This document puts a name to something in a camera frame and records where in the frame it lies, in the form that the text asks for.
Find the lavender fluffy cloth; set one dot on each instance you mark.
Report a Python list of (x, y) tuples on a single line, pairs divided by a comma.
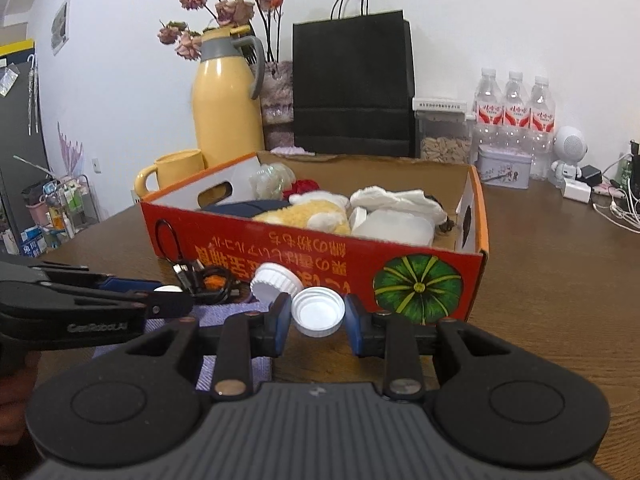
[(292, 151)]

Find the small white cap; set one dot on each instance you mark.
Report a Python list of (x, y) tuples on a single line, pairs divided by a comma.
[(167, 289)]

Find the white charger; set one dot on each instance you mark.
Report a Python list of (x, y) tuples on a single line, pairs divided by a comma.
[(575, 191)]

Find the clear seed container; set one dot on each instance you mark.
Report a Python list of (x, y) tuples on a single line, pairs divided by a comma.
[(445, 147)]

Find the red label water bottle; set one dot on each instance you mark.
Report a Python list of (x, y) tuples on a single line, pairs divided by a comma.
[(516, 110), (542, 115), (488, 105)]

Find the white plush toy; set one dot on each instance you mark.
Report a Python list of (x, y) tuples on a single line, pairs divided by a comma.
[(395, 199)]

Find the flat white box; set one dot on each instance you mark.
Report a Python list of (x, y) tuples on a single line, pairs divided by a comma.
[(440, 107)]

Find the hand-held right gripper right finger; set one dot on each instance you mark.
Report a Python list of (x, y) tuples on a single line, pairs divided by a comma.
[(352, 325)]

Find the dried rose bouquet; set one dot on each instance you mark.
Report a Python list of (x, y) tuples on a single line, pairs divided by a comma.
[(235, 10)]

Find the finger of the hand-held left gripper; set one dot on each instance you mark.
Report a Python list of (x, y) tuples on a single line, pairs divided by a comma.
[(170, 305), (127, 285)]

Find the green box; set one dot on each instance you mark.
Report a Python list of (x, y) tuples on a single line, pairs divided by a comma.
[(624, 170)]

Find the printed tin box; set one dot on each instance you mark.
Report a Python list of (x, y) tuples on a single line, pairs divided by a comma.
[(502, 170)]

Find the yellow mug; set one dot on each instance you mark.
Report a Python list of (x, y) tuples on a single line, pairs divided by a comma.
[(177, 170)]

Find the navy blue pouch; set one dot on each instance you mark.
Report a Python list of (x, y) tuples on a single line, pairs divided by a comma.
[(240, 208)]

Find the wall outlet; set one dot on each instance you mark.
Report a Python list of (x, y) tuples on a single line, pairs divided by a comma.
[(96, 165)]

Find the black cabinet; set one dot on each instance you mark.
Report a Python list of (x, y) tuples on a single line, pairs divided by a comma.
[(15, 160)]

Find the yellow plush toy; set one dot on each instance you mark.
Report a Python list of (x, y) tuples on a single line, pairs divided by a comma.
[(300, 217)]

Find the ridged white lid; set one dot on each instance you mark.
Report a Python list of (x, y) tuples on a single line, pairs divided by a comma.
[(275, 277)]

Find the translucent white plastic container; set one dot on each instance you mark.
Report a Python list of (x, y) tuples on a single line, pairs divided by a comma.
[(395, 230)]

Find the small dark brown object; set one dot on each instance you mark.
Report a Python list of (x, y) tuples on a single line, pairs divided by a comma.
[(445, 226)]

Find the red knitted item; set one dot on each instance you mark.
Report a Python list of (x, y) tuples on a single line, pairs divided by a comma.
[(300, 187)]

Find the pink grey textured vase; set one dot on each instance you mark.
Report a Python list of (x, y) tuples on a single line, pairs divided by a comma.
[(277, 105)]

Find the white robot toy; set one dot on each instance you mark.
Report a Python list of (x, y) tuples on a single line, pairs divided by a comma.
[(570, 145)]

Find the smooth white bottle cap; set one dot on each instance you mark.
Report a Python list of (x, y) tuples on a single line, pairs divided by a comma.
[(317, 310)]

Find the yellow thermos jug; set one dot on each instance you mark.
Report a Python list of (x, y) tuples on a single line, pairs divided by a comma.
[(225, 110)]

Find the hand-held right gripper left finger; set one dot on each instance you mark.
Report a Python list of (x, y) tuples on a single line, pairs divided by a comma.
[(283, 317)]

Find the purple flower wall sticker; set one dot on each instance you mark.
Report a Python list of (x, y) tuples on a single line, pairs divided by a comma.
[(70, 150)]

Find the black paper bag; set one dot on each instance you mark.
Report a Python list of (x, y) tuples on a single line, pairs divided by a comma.
[(350, 85)]

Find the wall poster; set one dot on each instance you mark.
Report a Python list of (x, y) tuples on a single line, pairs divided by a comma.
[(60, 27)]

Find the black charger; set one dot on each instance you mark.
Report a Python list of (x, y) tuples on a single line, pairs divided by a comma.
[(590, 175)]

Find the orange cardboard box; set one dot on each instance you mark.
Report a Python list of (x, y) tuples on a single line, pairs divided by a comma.
[(300, 255)]

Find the purple towel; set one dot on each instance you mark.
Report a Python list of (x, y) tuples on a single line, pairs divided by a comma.
[(225, 312)]

